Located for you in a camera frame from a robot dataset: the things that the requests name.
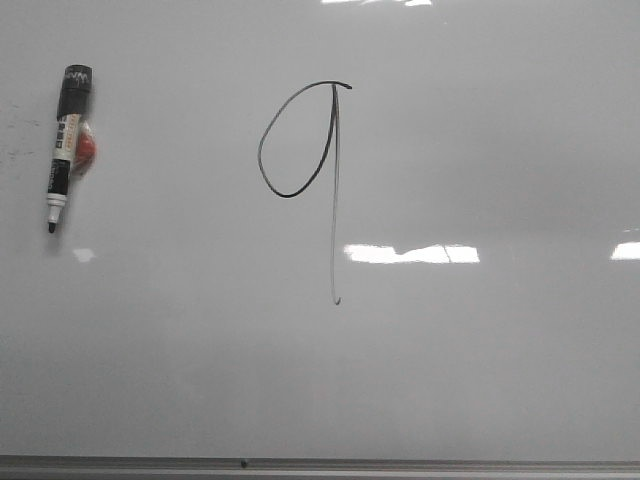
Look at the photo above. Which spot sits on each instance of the black and white whiteboard marker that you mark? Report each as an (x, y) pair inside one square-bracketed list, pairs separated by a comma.
[(74, 105)]

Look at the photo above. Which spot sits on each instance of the white whiteboard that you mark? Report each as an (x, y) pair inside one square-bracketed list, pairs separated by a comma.
[(345, 238)]

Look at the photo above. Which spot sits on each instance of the red round magnet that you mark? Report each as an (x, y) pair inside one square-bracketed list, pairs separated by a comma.
[(86, 150)]

